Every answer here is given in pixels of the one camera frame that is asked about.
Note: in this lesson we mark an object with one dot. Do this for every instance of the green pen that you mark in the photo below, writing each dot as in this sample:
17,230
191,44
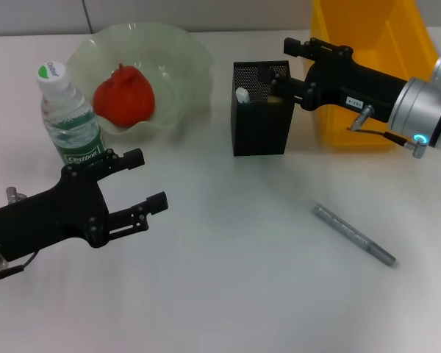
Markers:
243,95

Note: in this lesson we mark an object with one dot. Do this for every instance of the beige eraser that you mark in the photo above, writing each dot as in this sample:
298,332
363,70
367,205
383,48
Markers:
275,99

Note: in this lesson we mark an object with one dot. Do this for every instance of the black mesh pen holder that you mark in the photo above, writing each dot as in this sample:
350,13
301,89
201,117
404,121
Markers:
261,128

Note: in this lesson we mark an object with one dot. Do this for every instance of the yellow plastic bin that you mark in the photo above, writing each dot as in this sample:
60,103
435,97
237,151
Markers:
353,22

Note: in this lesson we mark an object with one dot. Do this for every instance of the grey pen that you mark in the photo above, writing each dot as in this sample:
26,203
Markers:
353,233

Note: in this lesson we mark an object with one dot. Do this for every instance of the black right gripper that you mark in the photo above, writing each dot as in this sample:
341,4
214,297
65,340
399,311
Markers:
353,88

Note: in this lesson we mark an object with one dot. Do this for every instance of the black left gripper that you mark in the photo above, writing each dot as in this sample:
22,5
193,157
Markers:
47,217

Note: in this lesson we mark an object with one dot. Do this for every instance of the clear green-label water bottle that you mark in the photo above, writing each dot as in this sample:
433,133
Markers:
70,117

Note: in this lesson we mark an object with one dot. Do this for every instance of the green glass fruit plate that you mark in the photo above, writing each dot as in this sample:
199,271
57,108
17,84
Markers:
176,73

